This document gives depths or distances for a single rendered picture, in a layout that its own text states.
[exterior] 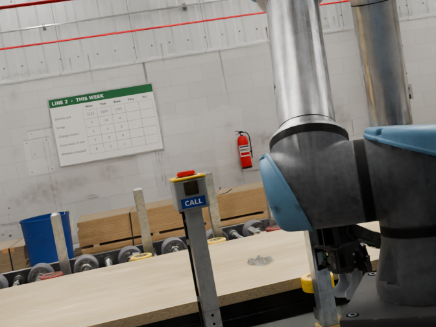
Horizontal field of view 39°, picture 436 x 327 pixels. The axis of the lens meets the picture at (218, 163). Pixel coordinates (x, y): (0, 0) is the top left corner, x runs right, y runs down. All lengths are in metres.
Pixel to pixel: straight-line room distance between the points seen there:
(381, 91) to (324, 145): 0.29
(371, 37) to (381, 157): 0.32
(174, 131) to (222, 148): 0.71
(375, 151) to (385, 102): 0.29
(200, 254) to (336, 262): 0.29
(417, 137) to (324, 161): 0.12
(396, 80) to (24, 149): 7.78
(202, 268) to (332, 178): 0.57
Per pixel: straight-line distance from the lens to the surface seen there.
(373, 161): 0.83
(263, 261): 1.81
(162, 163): 8.57
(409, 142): 0.82
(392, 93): 1.12
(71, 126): 8.58
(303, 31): 0.97
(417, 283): 0.84
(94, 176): 8.58
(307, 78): 0.92
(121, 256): 2.80
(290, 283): 1.61
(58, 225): 2.40
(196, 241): 1.32
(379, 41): 1.10
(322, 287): 1.42
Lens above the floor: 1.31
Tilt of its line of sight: 3 degrees down
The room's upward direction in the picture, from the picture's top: 10 degrees counter-clockwise
